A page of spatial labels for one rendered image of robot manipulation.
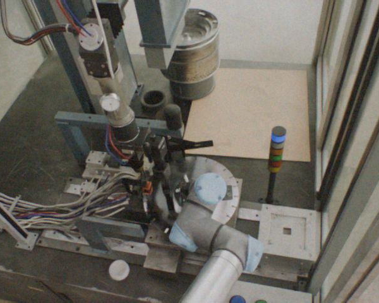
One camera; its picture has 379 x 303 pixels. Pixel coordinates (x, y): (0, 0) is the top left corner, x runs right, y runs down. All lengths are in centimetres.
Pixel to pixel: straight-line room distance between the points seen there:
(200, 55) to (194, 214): 93
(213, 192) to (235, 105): 100
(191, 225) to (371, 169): 41
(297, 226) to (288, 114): 68
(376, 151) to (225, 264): 37
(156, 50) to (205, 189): 56
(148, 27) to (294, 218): 78
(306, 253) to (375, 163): 60
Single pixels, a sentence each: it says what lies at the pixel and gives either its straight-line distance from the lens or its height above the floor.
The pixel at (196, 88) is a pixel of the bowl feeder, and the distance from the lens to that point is 181.
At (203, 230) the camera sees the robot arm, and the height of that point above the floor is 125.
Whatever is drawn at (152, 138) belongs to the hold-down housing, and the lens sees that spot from 102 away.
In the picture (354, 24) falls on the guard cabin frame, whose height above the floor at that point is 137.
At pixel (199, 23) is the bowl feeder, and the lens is 182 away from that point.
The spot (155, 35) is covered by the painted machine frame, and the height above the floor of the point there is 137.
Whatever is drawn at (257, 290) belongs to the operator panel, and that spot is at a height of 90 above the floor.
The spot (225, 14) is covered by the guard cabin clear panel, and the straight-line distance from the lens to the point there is 202.
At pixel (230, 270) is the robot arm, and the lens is 80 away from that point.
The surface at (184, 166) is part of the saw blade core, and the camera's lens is 134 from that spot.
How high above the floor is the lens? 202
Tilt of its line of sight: 51 degrees down
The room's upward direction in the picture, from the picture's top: 9 degrees counter-clockwise
